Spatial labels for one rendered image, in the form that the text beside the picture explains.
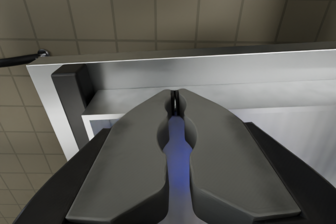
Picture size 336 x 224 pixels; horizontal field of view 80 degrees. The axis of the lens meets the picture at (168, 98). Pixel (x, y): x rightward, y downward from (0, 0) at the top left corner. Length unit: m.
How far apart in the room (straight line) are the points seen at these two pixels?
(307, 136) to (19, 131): 1.59
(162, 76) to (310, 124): 0.13
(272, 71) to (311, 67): 0.03
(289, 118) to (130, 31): 0.94
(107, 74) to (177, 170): 0.12
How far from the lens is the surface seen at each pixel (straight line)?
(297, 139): 0.22
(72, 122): 0.17
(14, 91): 1.46
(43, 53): 1.24
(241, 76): 0.17
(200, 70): 0.16
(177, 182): 0.23
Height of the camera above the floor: 1.02
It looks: 60 degrees down
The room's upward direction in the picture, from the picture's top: 180 degrees counter-clockwise
